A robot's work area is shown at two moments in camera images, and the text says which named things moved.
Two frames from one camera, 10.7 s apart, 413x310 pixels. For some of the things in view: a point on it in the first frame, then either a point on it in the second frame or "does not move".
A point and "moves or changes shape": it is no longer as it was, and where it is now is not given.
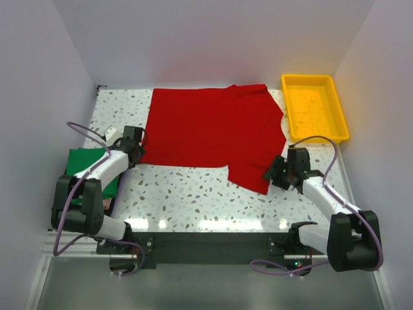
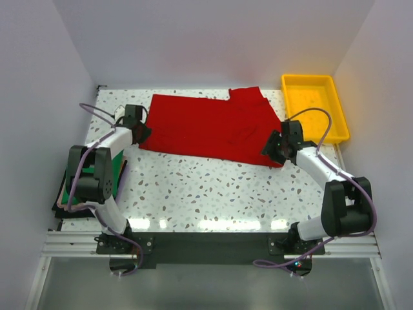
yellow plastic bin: [313, 107] does not move
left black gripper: [142, 151] to [147, 132]
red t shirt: [238, 128] moves or changes shape
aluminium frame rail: [62, 244] does not move
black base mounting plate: [206, 248] does not move
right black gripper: [272, 172] to [268, 148]
